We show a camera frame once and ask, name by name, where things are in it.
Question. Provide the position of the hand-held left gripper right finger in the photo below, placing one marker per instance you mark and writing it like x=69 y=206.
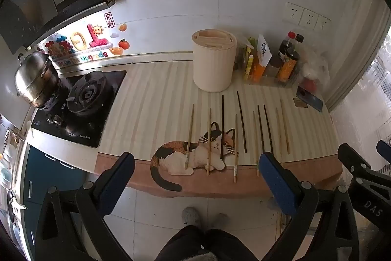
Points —
x=276 y=178

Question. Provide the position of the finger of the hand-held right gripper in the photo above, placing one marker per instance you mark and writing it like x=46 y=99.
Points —
x=385 y=151
x=366 y=187

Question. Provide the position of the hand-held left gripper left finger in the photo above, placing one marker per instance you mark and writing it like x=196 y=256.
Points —
x=117 y=175

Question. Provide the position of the light wooden chopstick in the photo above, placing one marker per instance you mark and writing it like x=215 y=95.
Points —
x=209 y=141
x=284 y=126
x=235 y=148
x=189 y=135

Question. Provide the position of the cream round utensil holder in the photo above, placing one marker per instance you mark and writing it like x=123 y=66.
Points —
x=213 y=65

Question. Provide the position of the dark wooden chopstick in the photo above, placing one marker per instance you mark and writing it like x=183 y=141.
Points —
x=241 y=122
x=268 y=129
x=260 y=129
x=222 y=126

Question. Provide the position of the grey slipper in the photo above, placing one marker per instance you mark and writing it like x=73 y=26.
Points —
x=191 y=216
x=220 y=219

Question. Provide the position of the blue kitchen cabinet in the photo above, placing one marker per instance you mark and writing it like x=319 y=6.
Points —
x=45 y=175

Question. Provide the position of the small brown card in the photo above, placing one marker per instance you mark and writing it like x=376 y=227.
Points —
x=300 y=102

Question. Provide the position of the striped cat print counter mat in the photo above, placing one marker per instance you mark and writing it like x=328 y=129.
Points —
x=152 y=102

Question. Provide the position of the black gas stove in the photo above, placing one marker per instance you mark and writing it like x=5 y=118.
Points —
x=88 y=96

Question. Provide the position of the blue smartphone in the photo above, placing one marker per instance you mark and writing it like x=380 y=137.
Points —
x=310 y=99

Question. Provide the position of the person's dark trousers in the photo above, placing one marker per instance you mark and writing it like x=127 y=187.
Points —
x=195 y=244

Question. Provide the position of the orange seasoning packet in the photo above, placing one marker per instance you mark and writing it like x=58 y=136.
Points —
x=259 y=71

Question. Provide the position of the orange label sauce bottle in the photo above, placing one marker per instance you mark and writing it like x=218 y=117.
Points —
x=288 y=68

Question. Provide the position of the clear plastic bag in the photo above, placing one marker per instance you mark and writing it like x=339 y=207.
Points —
x=314 y=65

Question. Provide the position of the dark lid jar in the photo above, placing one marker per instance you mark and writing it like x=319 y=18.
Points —
x=274 y=66

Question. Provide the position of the yellow green seasoning packet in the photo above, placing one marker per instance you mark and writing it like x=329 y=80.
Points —
x=249 y=63

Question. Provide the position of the stainless steel pot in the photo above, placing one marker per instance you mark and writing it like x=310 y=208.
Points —
x=35 y=77

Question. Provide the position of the white seasoning packet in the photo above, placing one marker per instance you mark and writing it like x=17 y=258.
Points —
x=263 y=50

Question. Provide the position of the red cap dark sauce bottle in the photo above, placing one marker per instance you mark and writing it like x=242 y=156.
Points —
x=286 y=45

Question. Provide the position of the black cap dark bottle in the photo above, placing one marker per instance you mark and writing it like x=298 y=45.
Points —
x=298 y=40

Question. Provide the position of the colourful wall decal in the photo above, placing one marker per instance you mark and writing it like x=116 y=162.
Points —
x=91 y=40

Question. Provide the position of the white wall outlet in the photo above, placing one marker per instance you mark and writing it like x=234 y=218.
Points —
x=323 y=23
x=294 y=12
x=308 y=18

